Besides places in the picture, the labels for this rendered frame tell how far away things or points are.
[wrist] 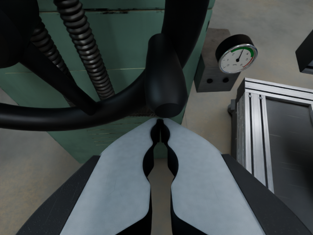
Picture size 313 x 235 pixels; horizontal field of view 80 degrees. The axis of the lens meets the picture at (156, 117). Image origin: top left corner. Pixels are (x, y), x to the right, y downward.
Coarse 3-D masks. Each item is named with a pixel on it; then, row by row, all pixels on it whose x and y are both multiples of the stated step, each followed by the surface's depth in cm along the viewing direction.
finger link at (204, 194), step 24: (168, 120) 11; (168, 144) 9; (192, 144) 9; (192, 168) 8; (216, 168) 8; (192, 192) 7; (216, 192) 7; (240, 192) 7; (192, 216) 6; (216, 216) 6; (240, 216) 6
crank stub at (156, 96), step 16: (160, 48) 11; (160, 64) 11; (176, 64) 11; (144, 80) 11; (160, 80) 10; (176, 80) 10; (160, 96) 10; (176, 96) 10; (160, 112) 10; (176, 112) 10
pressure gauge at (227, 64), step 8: (224, 40) 31; (232, 40) 30; (240, 40) 30; (248, 40) 30; (224, 48) 31; (232, 48) 29; (240, 48) 30; (248, 48) 30; (256, 48) 30; (216, 56) 33; (224, 56) 31; (232, 56) 31; (240, 56) 31; (248, 56) 31; (256, 56) 31; (224, 64) 32; (232, 64) 33; (240, 64) 33; (248, 64) 33; (224, 72) 34; (232, 72) 34
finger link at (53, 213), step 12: (96, 156) 9; (84, 168) 8; (72, 180) 8; (84, 180) 8; (60, 192) 7; (72, 192) 7; (48, 204) 7; (60, 204) 7; (72, 204) 7; (36, 216) 6; (48, 216) 6; (60, 216) 6; (24, 228) 6; (36, 228) 6; (48, 228) 6; (60, 228) 6
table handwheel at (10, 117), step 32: (0, 0) 10; (32, 0) 12; (192, 0) 11; (0, 32) 10; (32, 32) 13; (192, 32) 12; (0, 64) 12; (32, 64) 14; (128, 96) 19; (32, 128) 21; (64, 128) 22
